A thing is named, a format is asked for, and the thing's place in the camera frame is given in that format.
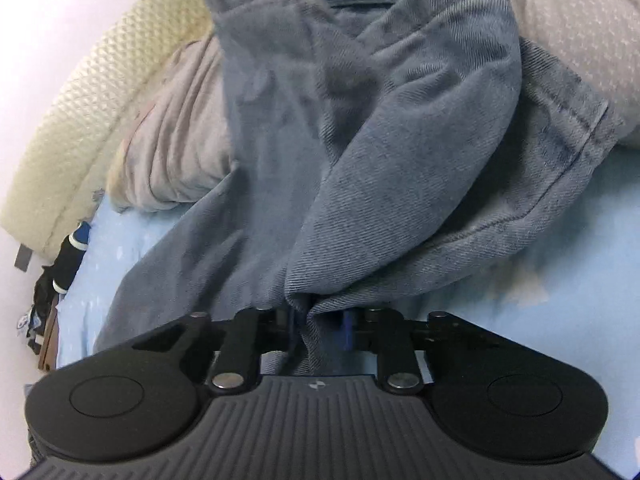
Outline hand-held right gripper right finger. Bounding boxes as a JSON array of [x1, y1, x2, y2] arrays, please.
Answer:
[[341, 308, 501, 393]]

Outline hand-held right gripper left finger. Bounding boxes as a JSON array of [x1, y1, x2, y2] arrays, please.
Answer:
[[131, 307, 301, 392]]

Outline blue denim jeans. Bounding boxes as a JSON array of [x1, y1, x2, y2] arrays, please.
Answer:
[[92, 0, 626, 377]]

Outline dark clothes pile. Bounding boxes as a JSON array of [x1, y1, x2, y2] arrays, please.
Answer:
[[15, 265, 60, 356]]

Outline black bolster with white ends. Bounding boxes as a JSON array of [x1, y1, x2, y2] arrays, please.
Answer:
[[52, 220, 93, 296]]

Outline grey quilt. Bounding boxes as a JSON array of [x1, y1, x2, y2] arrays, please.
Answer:
[[107, 0, 640, 213]]

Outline light blue tree-print bed sheet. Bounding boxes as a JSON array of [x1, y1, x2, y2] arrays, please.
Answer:
[[55, 150, 640, 471]]

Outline cream quilted headboard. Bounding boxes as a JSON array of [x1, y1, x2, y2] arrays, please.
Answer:
[[0, 0, 221, 261]]

